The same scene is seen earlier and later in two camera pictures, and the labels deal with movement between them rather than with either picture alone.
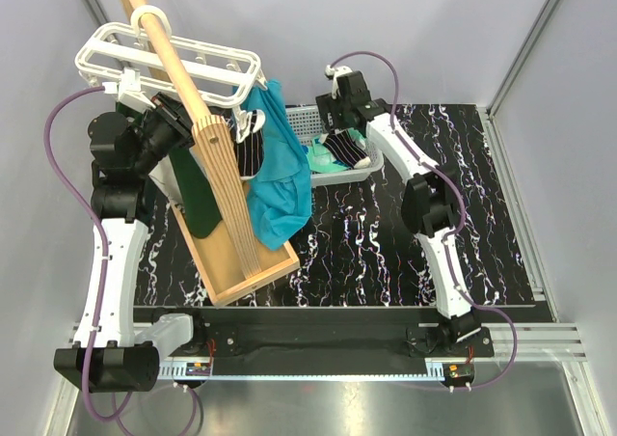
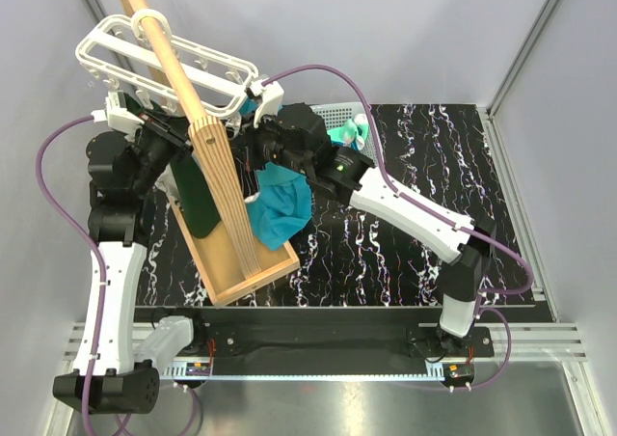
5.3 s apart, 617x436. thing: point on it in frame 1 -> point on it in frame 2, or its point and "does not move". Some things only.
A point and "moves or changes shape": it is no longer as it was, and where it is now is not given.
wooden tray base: (217, 262) does not move
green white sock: (184, 177) does not move
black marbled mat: (357, 248) does not move
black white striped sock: (250, 153) moves or changes shape
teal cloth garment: (280, 200) does not move
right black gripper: (326, 105) -> (266, 122)
